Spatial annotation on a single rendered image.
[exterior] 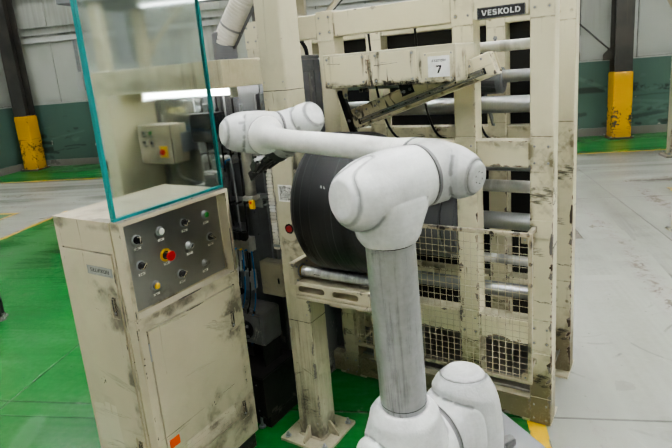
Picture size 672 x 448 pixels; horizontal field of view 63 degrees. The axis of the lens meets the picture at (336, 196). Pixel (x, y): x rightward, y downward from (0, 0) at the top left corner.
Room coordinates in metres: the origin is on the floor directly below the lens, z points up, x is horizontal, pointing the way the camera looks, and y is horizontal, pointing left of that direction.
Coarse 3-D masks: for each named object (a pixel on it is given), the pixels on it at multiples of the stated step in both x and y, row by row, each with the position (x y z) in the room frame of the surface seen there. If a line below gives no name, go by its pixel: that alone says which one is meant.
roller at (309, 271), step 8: (304, 272) 2.17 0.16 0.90; (312, 272) 2.15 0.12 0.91; (320, 272) 2.13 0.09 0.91; (328, 272) 2.11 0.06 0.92; (336, 272) 2.10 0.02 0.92; (344, 272) 2.08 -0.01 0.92; (352, 272) 2.08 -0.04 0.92; (336, 280) 2.09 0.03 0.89; (344, 280) 2.07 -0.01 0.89; (352, 280) 2.05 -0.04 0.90; (360, 280) 2.03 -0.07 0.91; (368, 280) 2.01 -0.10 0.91
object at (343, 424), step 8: (336, 416) 2.44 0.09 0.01; (296, 424) 2.40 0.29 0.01; (336, 424) 2.37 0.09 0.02; (344, 424) 2.37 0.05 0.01; (352, 424) 2.37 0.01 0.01; (288, 432) 2.32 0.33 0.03; (296, 432) 2.34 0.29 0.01; (328, 432) 2.31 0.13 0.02; (344, 432) 2.31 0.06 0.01; (288, 440) 2.29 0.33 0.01; (296, 440) 2.28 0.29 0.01; (312, 440) 2.27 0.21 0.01; (320, 440) 2.27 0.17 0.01; (328, 440) 2.26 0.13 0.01; (336, 440) 2.26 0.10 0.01
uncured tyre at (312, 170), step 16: (304, 160) 2.10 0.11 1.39; (320, 160) 2.06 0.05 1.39; (336, 160) 2.02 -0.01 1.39; (352, 160) 2.00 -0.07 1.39; (304, 176) 2.05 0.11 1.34; (320, 176) 2.01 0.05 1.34; (304, 192) 2.02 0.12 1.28; (320, 192) 1.98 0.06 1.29; (304, 208) 2.00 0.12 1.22; (320, 208) 1.96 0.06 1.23; (304, 224) 2.00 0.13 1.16; (320, 224) 1.96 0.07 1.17; (336, 224) 1.93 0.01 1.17; (304, 240) 2.02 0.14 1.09; (320, 240) 1.98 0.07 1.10; (336, 240) 1.94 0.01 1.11; (352, 240) 1.93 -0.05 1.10; (320, 256) 2.03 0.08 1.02; (336, 256) 1.98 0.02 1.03; (352, 256) 1.96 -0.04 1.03
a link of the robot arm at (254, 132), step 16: (240, 112) 1.46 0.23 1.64; (256, 112) 1.46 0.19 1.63; (272, 112) 1.51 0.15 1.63; (224, 128) 1.42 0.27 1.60; (240, 128) 1.41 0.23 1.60; (256, 128) 1.41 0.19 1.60; (272, 128) 1.39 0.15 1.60; (224, 144) 1.43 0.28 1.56; (240, 144) 1.42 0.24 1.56; (256, 144) 1.41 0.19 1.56; (272, 144) 1.37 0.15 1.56; (288, 144) 1.34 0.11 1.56; (304, 144) 1.33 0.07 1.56; (320, 144) 1.32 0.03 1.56; (336, 144) 1.30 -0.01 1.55; (352, 144) 1.29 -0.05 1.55; (368, 144) 1.27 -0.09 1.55; (384, 144) 1.23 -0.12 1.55; (400, 144) 1.18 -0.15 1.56
